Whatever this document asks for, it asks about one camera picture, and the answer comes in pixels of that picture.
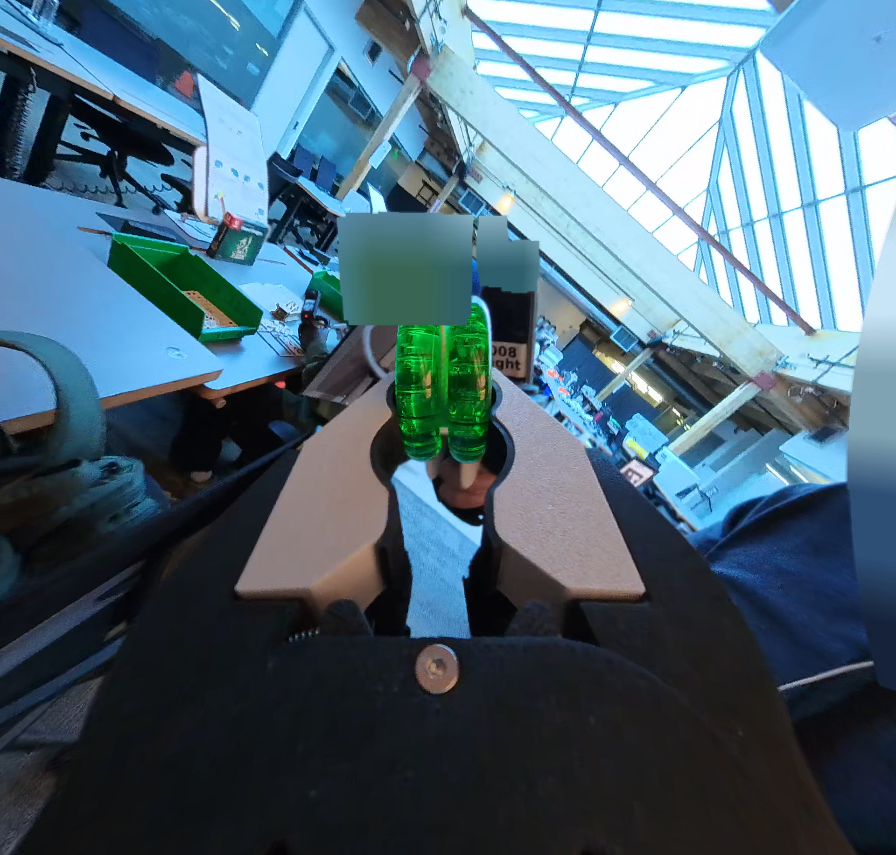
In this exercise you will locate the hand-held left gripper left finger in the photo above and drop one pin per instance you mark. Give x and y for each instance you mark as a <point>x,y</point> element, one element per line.
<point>322,519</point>

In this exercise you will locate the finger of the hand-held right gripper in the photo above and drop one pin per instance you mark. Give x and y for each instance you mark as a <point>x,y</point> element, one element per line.
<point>467,475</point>

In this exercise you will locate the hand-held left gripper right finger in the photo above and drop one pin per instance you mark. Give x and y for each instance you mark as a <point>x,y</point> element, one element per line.
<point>560,519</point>

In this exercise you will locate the green transparent yoyo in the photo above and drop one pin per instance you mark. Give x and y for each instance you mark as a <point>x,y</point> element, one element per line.
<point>420,393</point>

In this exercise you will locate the person's right hand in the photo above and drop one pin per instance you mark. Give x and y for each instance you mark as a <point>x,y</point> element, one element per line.
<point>462,501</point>

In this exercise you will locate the black white marker tag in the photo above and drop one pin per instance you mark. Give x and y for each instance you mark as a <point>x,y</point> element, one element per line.
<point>635,473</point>

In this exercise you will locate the white desk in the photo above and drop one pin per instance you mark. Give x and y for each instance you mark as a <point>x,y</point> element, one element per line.
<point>84,323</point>
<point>105,78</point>
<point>241,359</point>

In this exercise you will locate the small green plastic bin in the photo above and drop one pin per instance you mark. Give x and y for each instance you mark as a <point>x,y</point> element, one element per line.
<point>325,295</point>

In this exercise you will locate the black handheld device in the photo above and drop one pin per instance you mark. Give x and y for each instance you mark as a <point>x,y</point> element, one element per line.
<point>311,307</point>

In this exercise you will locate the navy blue jacket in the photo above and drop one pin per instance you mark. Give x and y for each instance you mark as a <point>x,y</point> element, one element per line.
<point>784,575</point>

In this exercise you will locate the grey green backpack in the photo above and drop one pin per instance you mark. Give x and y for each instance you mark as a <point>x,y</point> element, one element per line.
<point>70,491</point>

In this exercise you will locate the green red carton box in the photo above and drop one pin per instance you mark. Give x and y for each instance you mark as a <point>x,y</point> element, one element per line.
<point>241,246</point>

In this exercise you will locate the white display board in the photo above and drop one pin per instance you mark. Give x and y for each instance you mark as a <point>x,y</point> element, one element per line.
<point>231,148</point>

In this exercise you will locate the black flat tray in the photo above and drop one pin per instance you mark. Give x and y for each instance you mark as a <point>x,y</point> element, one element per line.
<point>143,226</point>

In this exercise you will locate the black office chair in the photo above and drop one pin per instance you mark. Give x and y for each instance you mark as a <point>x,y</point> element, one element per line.
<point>112,127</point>

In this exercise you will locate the clear water bottle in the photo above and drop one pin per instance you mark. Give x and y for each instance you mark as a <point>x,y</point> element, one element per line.
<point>45,4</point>

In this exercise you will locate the wall lamp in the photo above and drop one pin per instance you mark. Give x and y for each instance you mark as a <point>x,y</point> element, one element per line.
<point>621,307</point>
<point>504,204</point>

